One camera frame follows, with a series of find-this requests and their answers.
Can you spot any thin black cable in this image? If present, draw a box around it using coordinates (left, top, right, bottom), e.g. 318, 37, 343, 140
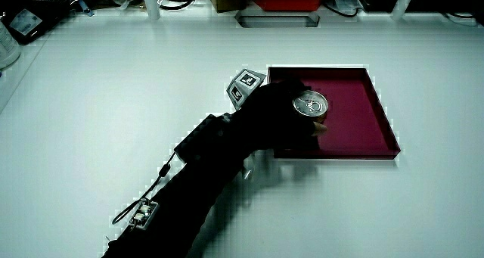
111, 151, 178, 226

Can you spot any coiled black cable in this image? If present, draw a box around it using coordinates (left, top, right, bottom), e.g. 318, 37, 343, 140
157, 0, 197, 12

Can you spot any grey rectangular frame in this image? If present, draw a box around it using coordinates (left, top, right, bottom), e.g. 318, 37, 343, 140
234, 9, 321, 29

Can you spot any person's right hand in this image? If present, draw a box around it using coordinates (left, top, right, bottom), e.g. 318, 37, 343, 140
225, 67, 329, 157

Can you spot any white plastic container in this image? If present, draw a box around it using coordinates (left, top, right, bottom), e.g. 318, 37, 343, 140
0, 18, 22, 70

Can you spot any small white circuit board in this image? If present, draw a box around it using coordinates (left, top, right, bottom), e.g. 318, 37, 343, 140
128, 198, 160, 231

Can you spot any brown cardboard box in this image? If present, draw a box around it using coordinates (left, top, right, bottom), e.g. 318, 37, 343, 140
209, 0, 251, 14

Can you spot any dark red square plate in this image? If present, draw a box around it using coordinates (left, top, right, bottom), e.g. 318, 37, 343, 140
266, 66, 402, 160

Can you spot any white shelf post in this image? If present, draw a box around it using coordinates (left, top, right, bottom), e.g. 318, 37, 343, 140
142, 0, 162, 21
390, 0, 414, 21

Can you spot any black padded wrist tracker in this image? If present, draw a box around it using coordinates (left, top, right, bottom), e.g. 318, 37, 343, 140
173, 113, 232, 165

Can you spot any black bag with white label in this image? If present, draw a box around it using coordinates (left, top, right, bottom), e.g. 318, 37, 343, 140
0, 0, 76, 45

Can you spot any clear plastic bag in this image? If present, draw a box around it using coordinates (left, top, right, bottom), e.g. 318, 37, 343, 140
331, 0, 365, 16

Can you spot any red storage box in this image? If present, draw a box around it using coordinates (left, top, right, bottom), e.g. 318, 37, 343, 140
252, 0, 323, 13

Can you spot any silver-topped drink can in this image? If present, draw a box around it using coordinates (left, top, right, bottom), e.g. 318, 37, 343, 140
292, 89, 330, 125

